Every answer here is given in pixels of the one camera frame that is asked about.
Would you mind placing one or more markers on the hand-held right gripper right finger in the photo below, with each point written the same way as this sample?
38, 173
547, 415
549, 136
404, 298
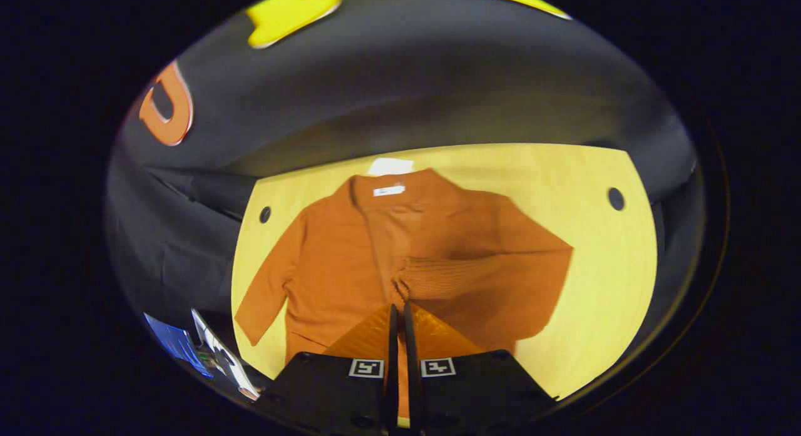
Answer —
475, 392

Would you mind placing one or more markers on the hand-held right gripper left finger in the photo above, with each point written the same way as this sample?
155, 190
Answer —
331, 392

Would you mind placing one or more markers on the orange knit coat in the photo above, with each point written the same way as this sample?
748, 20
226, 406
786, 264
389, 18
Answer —
338, 254

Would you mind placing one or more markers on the white paper tag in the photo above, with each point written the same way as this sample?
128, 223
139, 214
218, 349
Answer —
390, 166

